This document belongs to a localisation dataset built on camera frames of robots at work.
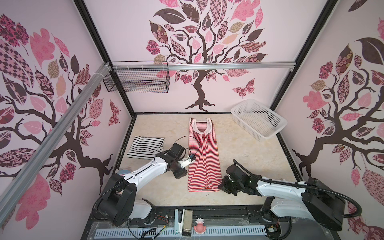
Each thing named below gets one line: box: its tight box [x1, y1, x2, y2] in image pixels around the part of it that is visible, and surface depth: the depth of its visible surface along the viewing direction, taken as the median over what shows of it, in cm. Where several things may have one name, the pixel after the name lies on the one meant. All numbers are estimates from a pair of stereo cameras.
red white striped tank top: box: [187, 117, 222, 192], surface depth 94 cm
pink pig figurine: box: [193, 218, 207, 234], surface depth 70 cm
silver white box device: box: [174, 208, 193, 237], surface depth 71 cm
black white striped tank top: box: [127, 136, 165, 160], surface depth 100 cm
